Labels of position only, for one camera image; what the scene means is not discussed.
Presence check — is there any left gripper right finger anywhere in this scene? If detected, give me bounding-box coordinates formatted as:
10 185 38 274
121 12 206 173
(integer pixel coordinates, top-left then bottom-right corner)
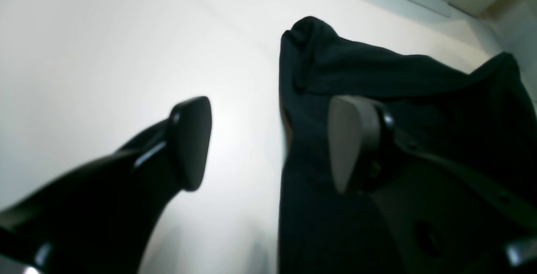
328 95 536 274

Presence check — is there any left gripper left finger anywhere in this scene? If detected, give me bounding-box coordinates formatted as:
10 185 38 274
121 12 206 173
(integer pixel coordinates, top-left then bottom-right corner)
0 96 212 274

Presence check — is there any black graphic t-shirt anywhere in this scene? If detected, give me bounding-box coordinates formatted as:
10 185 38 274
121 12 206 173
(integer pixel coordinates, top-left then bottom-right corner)
278 17 536 274

